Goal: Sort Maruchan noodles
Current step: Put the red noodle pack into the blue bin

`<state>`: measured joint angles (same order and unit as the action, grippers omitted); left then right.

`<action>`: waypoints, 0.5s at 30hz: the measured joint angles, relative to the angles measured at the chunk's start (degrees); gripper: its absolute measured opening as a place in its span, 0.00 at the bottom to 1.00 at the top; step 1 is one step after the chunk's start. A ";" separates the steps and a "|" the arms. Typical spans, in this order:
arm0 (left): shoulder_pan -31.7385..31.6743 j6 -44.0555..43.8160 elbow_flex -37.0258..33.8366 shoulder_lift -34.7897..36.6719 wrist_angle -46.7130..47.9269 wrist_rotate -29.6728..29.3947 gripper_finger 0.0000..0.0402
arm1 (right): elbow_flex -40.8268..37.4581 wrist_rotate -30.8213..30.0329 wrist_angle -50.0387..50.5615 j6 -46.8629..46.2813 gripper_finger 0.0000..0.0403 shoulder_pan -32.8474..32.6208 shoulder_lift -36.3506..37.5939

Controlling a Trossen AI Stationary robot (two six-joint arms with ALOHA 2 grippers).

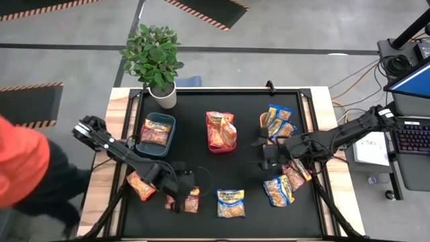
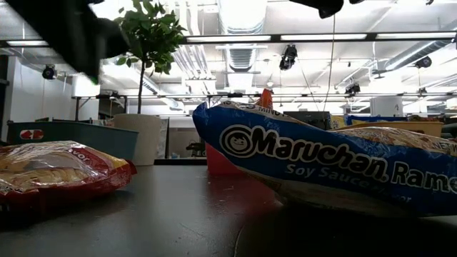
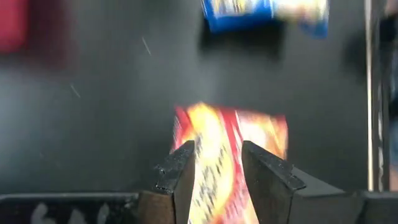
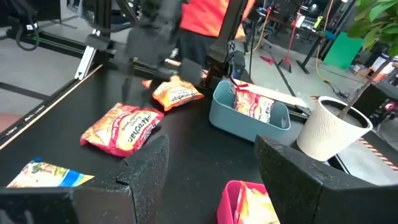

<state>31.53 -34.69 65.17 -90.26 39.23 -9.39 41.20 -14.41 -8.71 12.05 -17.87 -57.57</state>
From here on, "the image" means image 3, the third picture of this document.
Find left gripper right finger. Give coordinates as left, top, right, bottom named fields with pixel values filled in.
left=241, top=140, right=358, bottom=224

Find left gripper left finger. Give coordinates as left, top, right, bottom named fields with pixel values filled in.
left=136, top=139, right=196, bottom=224

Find red Maruchan ramen packet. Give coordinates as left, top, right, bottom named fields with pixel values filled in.
left=172, top=101, right=289, bottom=224

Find blue Maruchan ramen packet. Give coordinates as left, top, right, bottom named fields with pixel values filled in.
left=200, top=0, right=330, bottom=40

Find pink plastic bin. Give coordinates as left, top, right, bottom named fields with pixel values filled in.
left=0, top=0, right=31, bottom=54

